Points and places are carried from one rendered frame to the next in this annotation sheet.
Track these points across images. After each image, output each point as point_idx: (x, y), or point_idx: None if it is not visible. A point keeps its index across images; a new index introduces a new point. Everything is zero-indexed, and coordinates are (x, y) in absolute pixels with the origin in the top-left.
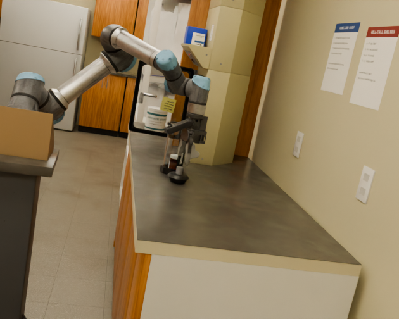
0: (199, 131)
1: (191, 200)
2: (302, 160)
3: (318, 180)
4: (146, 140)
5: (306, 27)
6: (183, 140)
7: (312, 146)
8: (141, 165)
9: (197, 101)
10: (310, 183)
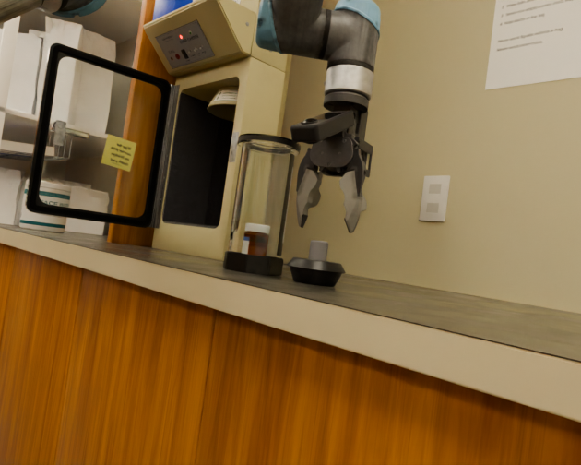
0: (365, 142)
1: (463, 311)
2: (463, 222)
3: (554, 243)
4: (62, 236)
5: (381, 14)
6: (323, 170)
7: (495, 189)
8: (167, 262)
9: (367, 60)
10: (519, 256)
